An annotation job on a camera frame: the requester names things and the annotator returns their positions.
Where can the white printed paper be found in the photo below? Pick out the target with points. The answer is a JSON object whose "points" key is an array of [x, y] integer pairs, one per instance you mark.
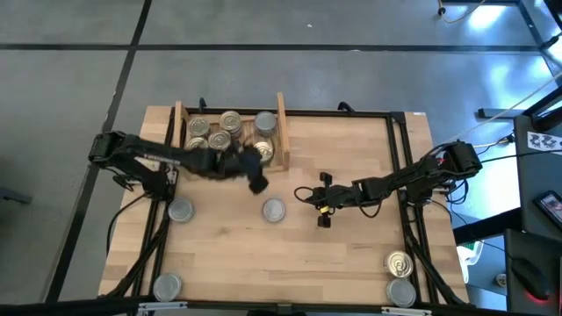
{"points": [[544, 141]]}

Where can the black computer mouse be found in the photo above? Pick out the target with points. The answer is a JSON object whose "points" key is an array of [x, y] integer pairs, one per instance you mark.
{"points": [[529, 277]]}

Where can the silver-topped green label can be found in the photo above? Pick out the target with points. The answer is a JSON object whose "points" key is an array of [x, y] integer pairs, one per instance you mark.
{"points": [[265, 123], [274, 209], [180, 210], [167, 287], [401, 292]]}

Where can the dark grey desk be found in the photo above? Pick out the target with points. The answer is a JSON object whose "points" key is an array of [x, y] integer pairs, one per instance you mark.
{"points": [[535, 175]]}

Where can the wooden slatted shelf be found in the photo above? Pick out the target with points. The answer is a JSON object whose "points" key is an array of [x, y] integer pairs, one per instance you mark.
{"points": [[283, 131]]}

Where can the silver bracket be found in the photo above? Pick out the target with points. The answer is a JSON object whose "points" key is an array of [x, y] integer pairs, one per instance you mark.
{"points": [[406, 311], [162, 306]]}

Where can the white green bin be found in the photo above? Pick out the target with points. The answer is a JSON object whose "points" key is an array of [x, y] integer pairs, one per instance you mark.
{"points": [[470, 259]]}

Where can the black smartphone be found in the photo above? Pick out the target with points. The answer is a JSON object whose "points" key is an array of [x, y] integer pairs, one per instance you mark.
{"points": [[549, 206]]}

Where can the black table clamp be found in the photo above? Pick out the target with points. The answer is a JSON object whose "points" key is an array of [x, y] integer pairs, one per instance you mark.
{"points": [[345, 105], [202, 103]]}

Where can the white corner sticker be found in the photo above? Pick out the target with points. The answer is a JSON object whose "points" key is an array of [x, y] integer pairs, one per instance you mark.
{"points": [[419, 113]]}

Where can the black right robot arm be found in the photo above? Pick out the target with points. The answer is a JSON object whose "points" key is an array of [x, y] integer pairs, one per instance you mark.
{"points": [[408, 177]]}

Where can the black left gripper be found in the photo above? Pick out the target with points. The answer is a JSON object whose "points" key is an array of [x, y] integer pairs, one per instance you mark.
{"points": [[224, 162]]}

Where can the small round cap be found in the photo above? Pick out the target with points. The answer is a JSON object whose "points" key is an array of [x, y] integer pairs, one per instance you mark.
{"points": [[500, 279]]}

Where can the black front crossbar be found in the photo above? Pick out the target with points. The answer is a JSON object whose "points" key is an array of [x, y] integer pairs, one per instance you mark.
{"points": [[281, 310]]}

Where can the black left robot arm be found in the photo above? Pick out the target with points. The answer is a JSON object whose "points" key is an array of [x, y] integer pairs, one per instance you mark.
{"points": [[149, 151]]}

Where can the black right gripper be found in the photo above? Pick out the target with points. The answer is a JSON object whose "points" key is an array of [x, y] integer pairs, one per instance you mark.
{"points": [[336, 196]]}

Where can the yellow tape tag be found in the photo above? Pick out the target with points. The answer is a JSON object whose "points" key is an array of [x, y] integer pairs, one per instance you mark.
{"points": [[324, 209]]}

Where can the blue pink salmon can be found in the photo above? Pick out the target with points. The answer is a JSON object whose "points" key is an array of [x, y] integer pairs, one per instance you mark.
{"points": [[196, 142], [230, 121], [198, 126], [398, 263], [266, 150], [219, 139]]}

